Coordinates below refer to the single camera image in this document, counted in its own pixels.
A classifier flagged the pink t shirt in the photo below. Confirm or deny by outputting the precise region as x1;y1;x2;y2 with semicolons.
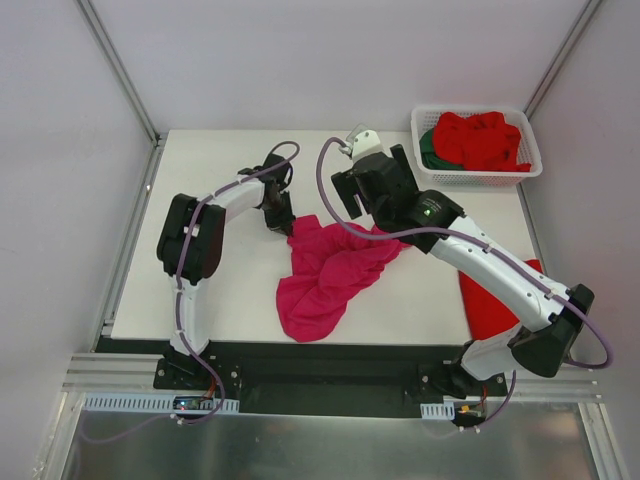
276;215;409;343

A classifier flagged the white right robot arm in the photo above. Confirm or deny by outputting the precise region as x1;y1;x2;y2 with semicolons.
331;129;594;399

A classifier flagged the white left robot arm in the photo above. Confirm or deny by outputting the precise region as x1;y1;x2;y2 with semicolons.
156;152;295;394

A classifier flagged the aluminium frame rail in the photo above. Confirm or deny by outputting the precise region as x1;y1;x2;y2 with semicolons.
62;352;605;419

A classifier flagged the white plastic laundry basket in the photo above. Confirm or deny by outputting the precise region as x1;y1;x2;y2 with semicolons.
410;105;543;187

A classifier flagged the red crumpled t shirt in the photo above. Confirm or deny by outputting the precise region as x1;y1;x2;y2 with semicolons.
434;111;532;172

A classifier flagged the folded red t shirt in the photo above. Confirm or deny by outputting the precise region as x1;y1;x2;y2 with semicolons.
458;271;519;340

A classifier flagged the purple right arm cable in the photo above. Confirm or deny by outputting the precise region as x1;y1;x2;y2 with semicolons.
317;137;613;428

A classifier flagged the green t shirt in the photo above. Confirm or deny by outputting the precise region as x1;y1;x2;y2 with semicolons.
419;128;463;171

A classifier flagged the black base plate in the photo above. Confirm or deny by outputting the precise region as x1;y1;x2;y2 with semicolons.
95;337;573;419

